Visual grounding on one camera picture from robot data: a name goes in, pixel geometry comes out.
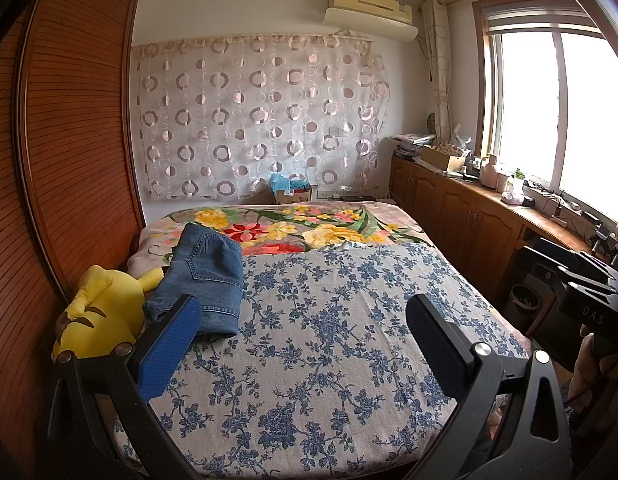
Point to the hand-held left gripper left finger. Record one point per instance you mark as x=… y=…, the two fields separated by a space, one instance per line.
x=169 y=345

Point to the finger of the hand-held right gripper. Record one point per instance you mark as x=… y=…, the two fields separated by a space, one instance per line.
x=539 y=267
x=584 y=262

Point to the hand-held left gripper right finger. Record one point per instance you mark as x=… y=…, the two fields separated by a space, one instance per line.
x=439 y=345

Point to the blue denim pants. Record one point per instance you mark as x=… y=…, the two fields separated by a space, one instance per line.
x=209 y=270

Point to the person's right hand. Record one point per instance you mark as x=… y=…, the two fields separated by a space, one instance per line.
x=587 y=365

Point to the dark trash bin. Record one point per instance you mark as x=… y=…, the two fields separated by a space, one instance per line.
x=526 y=305

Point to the yellow plush toy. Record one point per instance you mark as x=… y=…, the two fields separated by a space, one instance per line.
x=104 y=310

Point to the green capped bottle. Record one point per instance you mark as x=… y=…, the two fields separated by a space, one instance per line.
x=517 y=182

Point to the long wooden cabinet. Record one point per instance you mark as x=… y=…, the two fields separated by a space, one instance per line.
x=459 y=210

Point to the open cardboard box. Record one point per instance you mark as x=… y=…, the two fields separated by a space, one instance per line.
x=441 y=157

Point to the wooden framed window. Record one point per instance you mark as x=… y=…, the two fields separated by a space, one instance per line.
x=529 y=110

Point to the colourful flower print blanket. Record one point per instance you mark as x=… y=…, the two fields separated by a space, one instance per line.
x=289 y=225

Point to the stack of papers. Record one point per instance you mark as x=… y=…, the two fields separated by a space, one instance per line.
x=414 y=142

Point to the small cardboard box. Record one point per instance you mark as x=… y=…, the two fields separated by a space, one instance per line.
x=296 y=197

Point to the wooden slatted wardrobe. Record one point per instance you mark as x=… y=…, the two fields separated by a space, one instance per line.
x=79 y=135

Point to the beige patterned window curtain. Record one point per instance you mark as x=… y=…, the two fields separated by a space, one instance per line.
x=439 y=60

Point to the sheer circle pattern curtain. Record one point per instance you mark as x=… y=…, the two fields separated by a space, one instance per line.
x=249 y=110

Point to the white wall air conditioner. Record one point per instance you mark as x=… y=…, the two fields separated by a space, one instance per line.
x=369 y=12

